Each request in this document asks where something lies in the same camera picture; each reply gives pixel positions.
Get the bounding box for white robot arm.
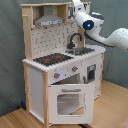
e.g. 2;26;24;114
72;0;128;52

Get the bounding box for wooden toy kitchen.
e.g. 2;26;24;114
22;3;105;127

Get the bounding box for right red stove knob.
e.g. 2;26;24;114
72;66;78;72

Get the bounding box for red stove knob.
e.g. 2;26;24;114
72;66;78;72
54;73;60;79

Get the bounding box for black toy stovetop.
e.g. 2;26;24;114
34;53;71;66

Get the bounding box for left red stove knob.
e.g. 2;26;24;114
54;73;60;79

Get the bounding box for grey toy sink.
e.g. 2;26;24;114
65;47;95;56

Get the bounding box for black toy faucet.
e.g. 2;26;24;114
67;33;82;49

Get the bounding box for grey toy dishwasher panel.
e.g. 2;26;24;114
87;65;96;82

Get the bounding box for white oven door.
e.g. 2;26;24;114
49;84;95;124

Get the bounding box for grey range hood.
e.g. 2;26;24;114
35;6;64;27

